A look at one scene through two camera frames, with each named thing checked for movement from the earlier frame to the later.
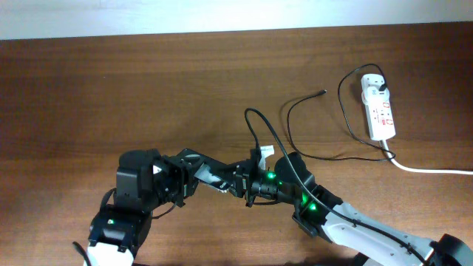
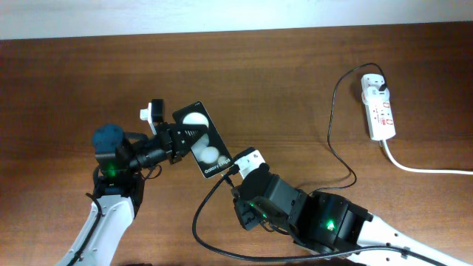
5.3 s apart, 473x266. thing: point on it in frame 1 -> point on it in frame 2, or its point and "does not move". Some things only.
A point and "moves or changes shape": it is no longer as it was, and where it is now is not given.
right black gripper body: [250, 181] -> [252, 215]
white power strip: [380, 121] does not move
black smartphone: [205, 174] -> [210, 151]
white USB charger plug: [372, 94] does not move
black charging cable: [353, 131] moves or changes shape
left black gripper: [183, 169] -> [171, 130]
